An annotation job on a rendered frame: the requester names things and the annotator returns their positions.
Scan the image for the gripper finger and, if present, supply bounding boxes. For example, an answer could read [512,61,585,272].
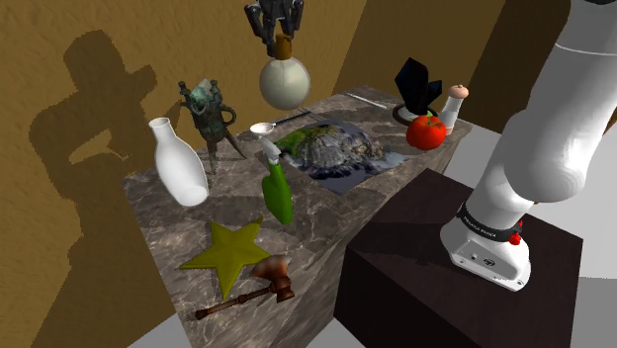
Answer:
[243,3,278,58]
[281,0,306,41]

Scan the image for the round white flask with cork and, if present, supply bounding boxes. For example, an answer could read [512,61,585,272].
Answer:
[259,34,311,111]

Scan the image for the bronze tripod vessel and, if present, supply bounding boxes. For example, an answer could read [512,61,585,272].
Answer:
[177,78,248,176]

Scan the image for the silver knife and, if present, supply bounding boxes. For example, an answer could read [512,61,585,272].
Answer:
[344,91,390,110]

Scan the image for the landscape picture mat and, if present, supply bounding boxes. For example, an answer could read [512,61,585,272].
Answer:
[273,119,410,197]

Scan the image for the white bottle vase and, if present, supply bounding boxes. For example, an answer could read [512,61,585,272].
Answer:
[147,117,210,208]

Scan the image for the red tomato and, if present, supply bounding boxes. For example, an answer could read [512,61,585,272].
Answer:
[405,113,448,151]

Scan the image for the white mill with tan top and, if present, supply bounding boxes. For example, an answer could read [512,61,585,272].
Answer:
[437,84,471,136]

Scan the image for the yellow star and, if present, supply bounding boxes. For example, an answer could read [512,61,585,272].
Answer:
[179,217,272,302]

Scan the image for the rusty hatchet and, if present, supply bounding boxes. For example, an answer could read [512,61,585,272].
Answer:
[194,255,297,321]

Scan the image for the dark robot stand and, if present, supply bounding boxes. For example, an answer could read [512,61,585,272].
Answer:
[333,167,584,348]

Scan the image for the white spoon with black handle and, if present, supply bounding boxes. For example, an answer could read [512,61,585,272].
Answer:
[249,110,313,136]

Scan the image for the black crystal on ring base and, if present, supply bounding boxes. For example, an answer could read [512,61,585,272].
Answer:
[392,56,444,128]

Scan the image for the green trowel with white handle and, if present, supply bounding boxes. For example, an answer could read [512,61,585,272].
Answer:
[260,135,295,226]

